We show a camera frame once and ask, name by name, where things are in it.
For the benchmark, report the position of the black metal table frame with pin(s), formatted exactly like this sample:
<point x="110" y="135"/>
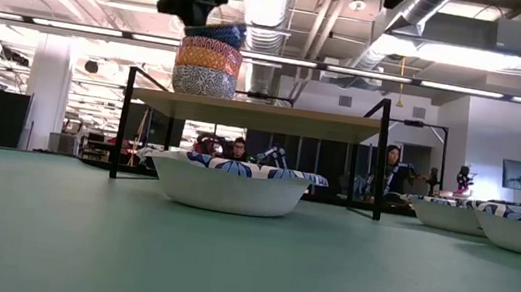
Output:
<point x="101" y="164"/>

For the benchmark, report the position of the grey bin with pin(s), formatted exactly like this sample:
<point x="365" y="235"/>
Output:
<point x="61" y="143"/>

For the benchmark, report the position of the person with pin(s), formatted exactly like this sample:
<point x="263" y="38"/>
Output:
<point x="393" y="156"/>
<point x="202" y="145"/>
<point x="239" y="149"/>

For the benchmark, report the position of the red patterned small bowl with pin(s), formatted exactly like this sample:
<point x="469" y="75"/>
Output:
<point x="210" y="47"/>

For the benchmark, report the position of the navy white patterned small bowl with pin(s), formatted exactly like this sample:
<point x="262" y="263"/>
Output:
<point x="203" y="83"/>

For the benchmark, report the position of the white building column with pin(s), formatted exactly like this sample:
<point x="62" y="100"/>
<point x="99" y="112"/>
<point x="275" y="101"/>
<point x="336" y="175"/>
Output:
<point x="48" y="93"/>

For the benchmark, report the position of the silver ventilation duct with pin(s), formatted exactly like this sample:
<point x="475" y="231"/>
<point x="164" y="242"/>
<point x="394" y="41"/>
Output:
<point x="267" y="16"/>
<point x="420" y="8"/>

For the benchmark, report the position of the blue patterned small bowl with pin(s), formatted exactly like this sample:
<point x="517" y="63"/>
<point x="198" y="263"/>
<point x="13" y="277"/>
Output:
<point x="224" y="35"/>

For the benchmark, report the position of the wooden shelf with black legs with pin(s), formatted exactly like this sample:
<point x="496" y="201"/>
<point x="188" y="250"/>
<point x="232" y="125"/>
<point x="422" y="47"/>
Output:
<point x="254" y="115"/>

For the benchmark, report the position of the orange patterned small bowl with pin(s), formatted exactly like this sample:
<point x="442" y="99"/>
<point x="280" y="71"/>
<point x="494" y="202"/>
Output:
<point x="206" y="61"/>

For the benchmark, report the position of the black background robot gripper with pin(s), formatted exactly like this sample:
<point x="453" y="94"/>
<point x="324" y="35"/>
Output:
<point x="432" y="179"/>
<point x="463" y="180"/>

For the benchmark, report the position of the blue white background robot arm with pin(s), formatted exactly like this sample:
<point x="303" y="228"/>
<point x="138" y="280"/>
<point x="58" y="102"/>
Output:
<point x="275" y="155"/>

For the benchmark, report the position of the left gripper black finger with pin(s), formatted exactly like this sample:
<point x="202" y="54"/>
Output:
<point x="192" y="11"/>

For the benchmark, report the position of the long ceiling light bar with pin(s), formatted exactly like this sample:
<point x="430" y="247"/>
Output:
<point x="376" y="75"/>

